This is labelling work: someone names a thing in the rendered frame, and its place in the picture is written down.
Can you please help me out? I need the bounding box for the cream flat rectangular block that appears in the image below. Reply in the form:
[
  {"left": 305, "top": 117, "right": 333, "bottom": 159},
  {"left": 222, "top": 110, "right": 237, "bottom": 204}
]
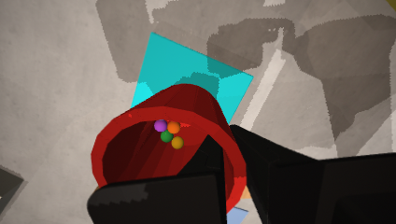
[{"left": 0, "top": 169, "right": 23, "bottom": 215}]

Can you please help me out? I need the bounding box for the red cup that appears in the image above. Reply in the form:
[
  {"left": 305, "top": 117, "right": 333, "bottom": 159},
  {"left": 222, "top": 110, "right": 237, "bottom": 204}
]
[{"left": 91, "top": 83, "right": 247, "bottom": 214}]

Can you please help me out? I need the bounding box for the orange marble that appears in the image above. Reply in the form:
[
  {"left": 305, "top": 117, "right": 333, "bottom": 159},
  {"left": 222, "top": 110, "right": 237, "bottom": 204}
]
[{"left": 167, "top": 121, "right": 180, "bottom": 133}]

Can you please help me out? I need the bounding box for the wooden flat bar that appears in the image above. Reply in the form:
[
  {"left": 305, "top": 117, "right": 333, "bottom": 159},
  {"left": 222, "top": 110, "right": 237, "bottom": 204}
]
[{"left": 94, "top": 185, "right": 251, "bottom": 199}]

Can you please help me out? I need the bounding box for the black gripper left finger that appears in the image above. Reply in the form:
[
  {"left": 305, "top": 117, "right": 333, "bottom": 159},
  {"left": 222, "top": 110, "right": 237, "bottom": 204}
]
[{"left": 87, "top": 134, "right": 227, "bottom": 224}]

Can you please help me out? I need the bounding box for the amber yellow marble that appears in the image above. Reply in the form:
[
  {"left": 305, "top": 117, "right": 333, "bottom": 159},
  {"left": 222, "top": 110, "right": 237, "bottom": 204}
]
[{"left": 172, "top": 136, "right": 184, "bottom": 149}]

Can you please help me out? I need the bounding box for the green marble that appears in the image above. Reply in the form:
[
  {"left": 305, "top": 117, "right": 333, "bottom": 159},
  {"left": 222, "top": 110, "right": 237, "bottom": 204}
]
[{"left": 161, "top": 130, "right": 174, "bottom": 143}]

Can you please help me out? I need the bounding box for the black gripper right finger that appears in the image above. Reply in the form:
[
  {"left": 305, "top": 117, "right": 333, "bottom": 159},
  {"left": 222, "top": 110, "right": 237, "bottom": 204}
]
[{"left": 229, "top": 124, "right": 396, "bottom": 224}]

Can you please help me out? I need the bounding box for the purple marble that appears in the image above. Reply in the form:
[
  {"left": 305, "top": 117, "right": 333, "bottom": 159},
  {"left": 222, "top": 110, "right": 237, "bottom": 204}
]
[{"left": 154, "top": 120, "right": 167, "bottom": 133}]

